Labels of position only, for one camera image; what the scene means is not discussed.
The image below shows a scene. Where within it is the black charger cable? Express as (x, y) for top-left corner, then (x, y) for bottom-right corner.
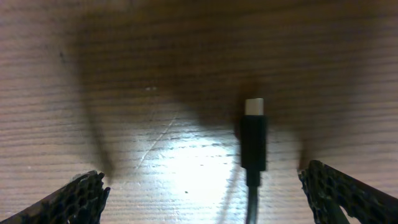
(239, 98), (268, 224)

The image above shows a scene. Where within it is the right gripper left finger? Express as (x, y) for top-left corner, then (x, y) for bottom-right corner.
(1, 170), (111, 224)

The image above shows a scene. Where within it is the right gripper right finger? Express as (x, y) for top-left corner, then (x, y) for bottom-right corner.
(298, 160), (397, 224)

